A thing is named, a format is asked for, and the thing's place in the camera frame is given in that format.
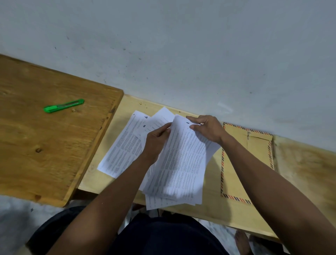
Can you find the person's bare foot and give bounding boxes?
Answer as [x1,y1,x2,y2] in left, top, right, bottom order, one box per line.
[234,229,253,255]

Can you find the white printed paper sheet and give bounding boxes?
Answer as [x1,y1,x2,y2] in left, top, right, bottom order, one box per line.
[142,115,221,206]
[97,110,151,180]
[147,106,176,133]
[133,115,158,147]
[145,194,196,211]

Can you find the person's right hand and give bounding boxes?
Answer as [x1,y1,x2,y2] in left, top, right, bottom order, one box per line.
[186,115,228,145]

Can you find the green utility knife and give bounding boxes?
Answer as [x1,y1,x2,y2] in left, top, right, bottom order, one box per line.
[43,99,85,113]

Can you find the brown envelope with striped border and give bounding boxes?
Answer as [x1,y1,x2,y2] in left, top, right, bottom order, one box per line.
[220,122,275,205]

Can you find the person's left forearm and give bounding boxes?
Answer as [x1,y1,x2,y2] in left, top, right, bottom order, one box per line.
[46,154,161,255]

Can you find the person's dark trousers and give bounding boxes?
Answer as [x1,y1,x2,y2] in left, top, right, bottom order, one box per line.
[26,206,230,255]

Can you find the person's right forearm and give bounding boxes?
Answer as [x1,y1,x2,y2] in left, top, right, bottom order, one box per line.
[219,133,336,255]

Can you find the person's left hand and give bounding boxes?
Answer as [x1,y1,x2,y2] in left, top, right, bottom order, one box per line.
[141,122,173,165]

